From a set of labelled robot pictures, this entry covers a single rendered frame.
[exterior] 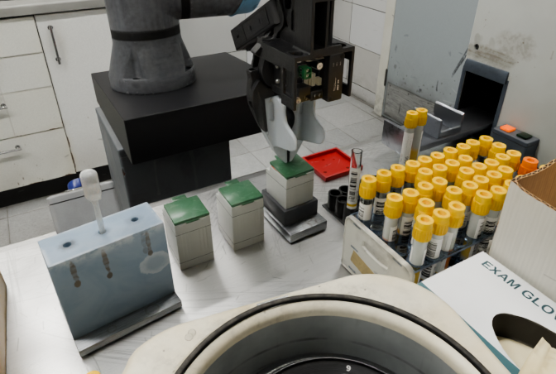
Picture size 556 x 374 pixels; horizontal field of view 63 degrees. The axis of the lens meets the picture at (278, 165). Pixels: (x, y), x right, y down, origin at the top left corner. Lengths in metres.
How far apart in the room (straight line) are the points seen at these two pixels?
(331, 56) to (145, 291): 0.29
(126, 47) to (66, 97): 1.38
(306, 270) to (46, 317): 0.27
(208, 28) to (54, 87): 1.12
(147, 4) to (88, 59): 1.36
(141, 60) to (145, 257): 0.42
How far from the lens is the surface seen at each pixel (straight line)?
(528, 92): 0.76
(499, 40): 0.78
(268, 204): 0.57
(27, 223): 2.26
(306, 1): 0.42
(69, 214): 0.54
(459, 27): 2.48
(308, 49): 0.42
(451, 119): 0.76
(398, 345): 0.34
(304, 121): 0.52
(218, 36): 2.95
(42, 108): 2.16
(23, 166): 2.27
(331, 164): 0.70
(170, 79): 0.79
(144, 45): 0.79
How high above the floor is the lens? 1.23
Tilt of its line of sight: 31 degrees down
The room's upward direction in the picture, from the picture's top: straight up
